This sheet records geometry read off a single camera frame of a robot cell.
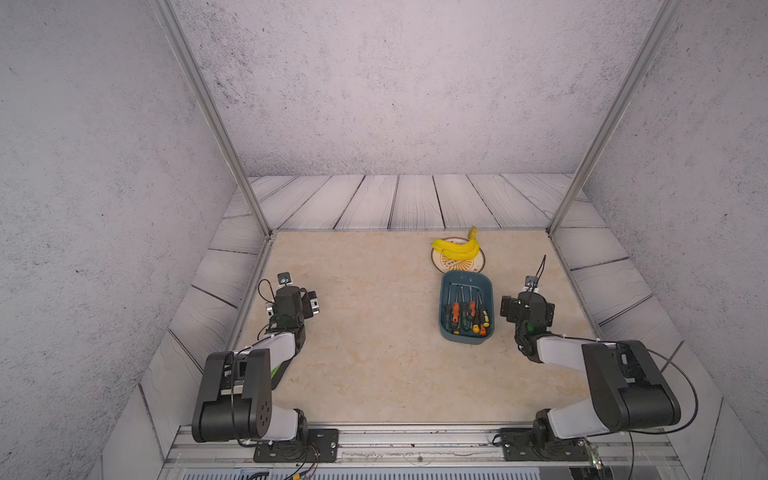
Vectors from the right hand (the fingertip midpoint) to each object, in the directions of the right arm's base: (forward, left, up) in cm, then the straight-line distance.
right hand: (529, 297), depth 92 cm
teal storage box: (+11, +13, -6) cm, 18 cm away
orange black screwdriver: (-2, +22, -4) cm, 22 cm away
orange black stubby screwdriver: (-8, +15, -5) cm, 18 cm away
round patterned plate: (+19, +23, -7) cm, 31 cm away
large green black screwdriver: (-2, +24, -5) cm, 25 cm away
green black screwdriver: (-5, +19, -4) cm, 20 cm away
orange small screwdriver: (0, +17, -4) cm, 17 cm away
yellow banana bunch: (+22, +18, -4) cm, 29 cm away
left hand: (0, +71, +2) cm, 71 cm away
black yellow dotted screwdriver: (-7, +16, -4) cm, 18 cm away
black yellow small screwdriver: (-7, +14, -3) cm, 16 cm away
